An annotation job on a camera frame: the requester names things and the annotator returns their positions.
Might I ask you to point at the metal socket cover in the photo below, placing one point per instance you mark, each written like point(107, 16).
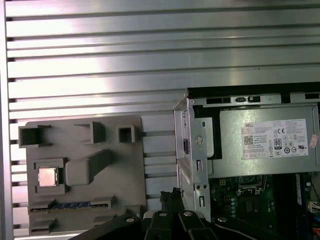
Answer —
point(238, 186)

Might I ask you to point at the green motherboard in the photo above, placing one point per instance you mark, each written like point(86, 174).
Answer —
point(225, 205)

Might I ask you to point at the grey power supply unit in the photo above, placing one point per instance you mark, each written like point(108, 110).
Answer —
point(230, 162)

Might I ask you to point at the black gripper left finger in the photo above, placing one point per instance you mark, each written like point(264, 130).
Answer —
point(155, 227)

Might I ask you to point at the grey parts rack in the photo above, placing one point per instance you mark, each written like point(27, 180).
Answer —
point(120, 175)

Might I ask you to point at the black PC case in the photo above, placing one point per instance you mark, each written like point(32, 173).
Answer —
point(197, 150)

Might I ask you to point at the RAM stick with white label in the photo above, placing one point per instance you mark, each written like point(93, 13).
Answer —
point(75, 205)

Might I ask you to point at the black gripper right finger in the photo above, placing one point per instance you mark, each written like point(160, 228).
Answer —
point(192, 227)

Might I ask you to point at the CPU socket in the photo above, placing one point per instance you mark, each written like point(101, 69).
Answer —
point(253, 206)

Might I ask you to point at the silver CPU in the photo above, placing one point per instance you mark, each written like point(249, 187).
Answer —
point(48, 176)

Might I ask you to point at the blue RAM stick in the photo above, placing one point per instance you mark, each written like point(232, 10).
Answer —
point(300, 200)

